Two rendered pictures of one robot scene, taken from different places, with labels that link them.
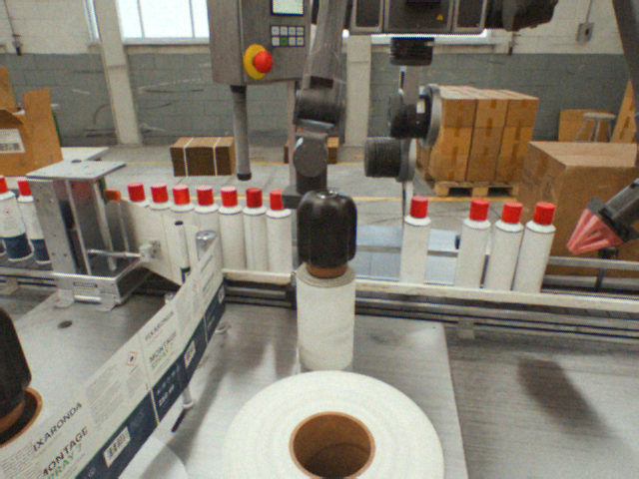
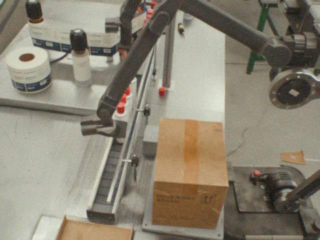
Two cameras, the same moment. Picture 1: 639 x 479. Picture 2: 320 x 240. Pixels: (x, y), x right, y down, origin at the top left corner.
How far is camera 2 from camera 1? 1.90 m
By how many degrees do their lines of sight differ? 70
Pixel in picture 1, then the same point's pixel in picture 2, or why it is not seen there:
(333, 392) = (40, 58)
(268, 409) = (38, 50)
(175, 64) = not seen: outside the picture
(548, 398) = (72, 139)
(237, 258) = not seen: hidden behind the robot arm
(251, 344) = (99, 67)
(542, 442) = (55, 131)
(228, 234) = not seen: hidden behind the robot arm
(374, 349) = (92, 92)
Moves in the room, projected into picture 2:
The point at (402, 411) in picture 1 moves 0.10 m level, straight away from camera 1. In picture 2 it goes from (31, 66) to (51, 69)
